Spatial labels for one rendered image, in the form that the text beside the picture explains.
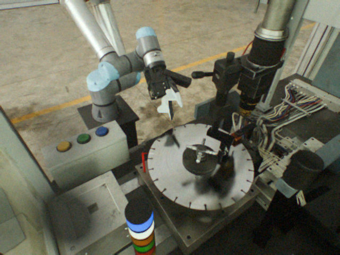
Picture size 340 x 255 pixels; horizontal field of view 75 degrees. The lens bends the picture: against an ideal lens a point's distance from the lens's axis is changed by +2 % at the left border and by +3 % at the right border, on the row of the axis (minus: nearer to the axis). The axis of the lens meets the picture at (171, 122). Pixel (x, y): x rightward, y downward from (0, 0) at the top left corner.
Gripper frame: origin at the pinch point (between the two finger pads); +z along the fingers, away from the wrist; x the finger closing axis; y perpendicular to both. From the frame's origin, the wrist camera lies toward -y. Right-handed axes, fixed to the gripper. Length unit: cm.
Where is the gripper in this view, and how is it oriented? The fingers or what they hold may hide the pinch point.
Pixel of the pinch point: (178, 114)
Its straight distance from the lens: 78.8
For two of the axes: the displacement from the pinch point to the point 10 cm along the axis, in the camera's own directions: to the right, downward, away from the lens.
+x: 2.2, -2.7, -9.4
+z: 3.1, 9.3, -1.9
